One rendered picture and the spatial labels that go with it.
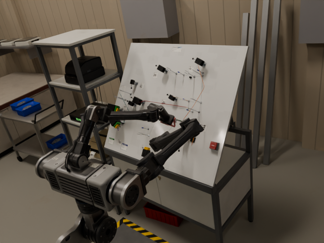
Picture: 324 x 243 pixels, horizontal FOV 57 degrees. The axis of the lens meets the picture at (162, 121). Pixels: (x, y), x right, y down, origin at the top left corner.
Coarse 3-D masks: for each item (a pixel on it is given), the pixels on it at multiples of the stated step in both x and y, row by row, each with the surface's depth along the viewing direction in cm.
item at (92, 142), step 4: (100, 132) 316; (104, 132) 314; (100, 136) 307; (104, 136) 305; (92, 140) 307; (104, 140) 300; (92, 144) 306; (96, 144) 302; (104, 144) 299; (92, 148) 307; (96, 148) 302; (96, 152) 301; (104, 152) 300; (96, 156) 305
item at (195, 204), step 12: (168, 180) 245; (168, 192) 253; (180, 192) 242; (192, 192) 232; (204, 192) 223; (168, 204) 261; (180, 204) 250; (192, 204) 239; (204, 204) 229; (192, 216) 246; (204, 216) 236
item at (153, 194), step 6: (114, 162) 289; (120, 162) 282; (126, 162) 275; (126, 168) 280; (132, 168) 273; (156, 180) 257; (150, 186) 267; (156, 186) 261; (150, 192) 271; (156, 192) 265; (150, 198) 276; (156, 198) 269
